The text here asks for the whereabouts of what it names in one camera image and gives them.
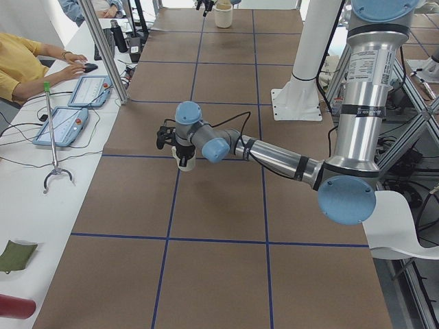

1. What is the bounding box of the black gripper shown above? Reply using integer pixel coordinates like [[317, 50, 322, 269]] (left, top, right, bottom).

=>
[[174, 135, 195, 167]]

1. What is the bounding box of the white cup with handle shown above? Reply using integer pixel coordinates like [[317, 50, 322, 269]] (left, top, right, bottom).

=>
[[171, 146, 196, 172]]

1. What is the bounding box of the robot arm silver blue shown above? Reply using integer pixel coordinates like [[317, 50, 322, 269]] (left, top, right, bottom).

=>
[[171, 1, 417, 225]]

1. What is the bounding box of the upper blue teach pendant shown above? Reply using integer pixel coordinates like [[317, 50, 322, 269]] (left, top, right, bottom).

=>
[[68, 75, 112, 108]]

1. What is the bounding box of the blue teach pendant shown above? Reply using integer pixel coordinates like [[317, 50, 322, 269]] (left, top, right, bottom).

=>
[[32, 106, 88, 147], [68, 75, 112, 108]]

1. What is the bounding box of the lower blue teach pendant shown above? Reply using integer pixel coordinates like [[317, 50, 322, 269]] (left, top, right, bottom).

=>
[[32, 106, 88, 147]]

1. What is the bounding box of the small black labelled device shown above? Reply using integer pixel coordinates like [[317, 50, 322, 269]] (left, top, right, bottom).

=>
[[127, 37, 142, 63]]

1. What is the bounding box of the metal reacher grabber tool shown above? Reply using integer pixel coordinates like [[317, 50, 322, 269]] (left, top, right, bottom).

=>
[[43, 81, 73, 194]]

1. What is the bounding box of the black computer mouse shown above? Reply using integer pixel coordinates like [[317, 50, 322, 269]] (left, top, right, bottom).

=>
[[84, 63, 98, 73]]

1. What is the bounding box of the black water bottle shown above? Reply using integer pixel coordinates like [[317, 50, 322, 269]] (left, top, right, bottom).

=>
[[110, 19, 128, 53]]

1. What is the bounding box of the black keyboard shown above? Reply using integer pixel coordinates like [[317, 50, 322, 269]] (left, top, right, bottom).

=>
[[93, 27, 115, 61]]

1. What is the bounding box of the beige ceramic jar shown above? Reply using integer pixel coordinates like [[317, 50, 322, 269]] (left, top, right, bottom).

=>
[[214, 0, 233, 29]]

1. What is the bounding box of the person in yellow shirt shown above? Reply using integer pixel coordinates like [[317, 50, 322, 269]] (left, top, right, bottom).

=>
[[1, 32, 87, 105]]

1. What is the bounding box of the green fabric pouch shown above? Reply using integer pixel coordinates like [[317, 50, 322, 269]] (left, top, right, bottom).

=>
[[1, 241, 38, 274]]

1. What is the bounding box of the white chair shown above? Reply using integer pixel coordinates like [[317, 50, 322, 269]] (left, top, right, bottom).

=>
[[363, 191, 438, 260]]

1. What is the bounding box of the red cylinder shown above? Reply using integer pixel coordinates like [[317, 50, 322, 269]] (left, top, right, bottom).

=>
[[0, 294, 36, 319]]

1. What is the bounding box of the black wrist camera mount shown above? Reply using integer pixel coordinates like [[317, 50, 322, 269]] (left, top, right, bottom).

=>
[[156, 125, 176, 149]]

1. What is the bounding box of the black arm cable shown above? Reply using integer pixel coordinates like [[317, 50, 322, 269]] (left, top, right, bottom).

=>
[[163, 111, 330, 179]]

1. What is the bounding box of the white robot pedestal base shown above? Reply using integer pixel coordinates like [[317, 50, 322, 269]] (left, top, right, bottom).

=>
[[271, 0, 344, 121]]

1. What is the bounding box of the aluminium frame post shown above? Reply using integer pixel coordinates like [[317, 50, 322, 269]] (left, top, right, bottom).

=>
[[78, 0, 128, 105]]

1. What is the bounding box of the aluminium truss frame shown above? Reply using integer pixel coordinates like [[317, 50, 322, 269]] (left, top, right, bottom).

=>
[[325, 47, 439, 329]]

